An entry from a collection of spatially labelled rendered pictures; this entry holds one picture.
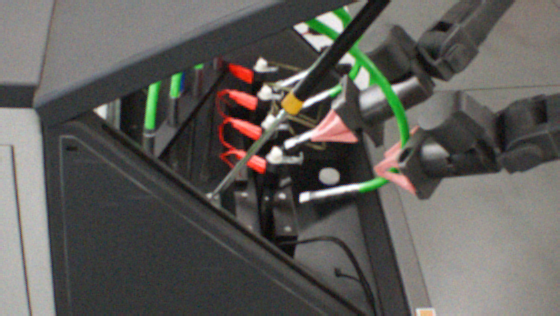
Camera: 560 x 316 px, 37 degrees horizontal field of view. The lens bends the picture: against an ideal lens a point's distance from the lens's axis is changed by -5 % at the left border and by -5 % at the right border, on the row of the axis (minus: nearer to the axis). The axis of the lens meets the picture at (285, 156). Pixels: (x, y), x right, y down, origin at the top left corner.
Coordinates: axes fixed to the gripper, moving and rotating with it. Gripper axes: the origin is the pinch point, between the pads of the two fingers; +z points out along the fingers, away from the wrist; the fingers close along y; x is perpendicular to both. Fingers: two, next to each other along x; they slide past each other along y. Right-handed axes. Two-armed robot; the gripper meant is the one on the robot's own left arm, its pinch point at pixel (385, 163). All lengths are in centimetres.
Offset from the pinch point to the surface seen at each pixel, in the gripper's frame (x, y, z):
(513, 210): 114, -120, 98
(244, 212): 2.5, 5.7, 30.5
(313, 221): 19.3, -10.6, 40.2
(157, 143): -16.4, 10.2, 31.5
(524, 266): 120, -97, 84
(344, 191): 1.1, 4.1, 6.4
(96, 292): -16.3, 41.9, 7.5
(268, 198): 1.8, 3.3, 25.6
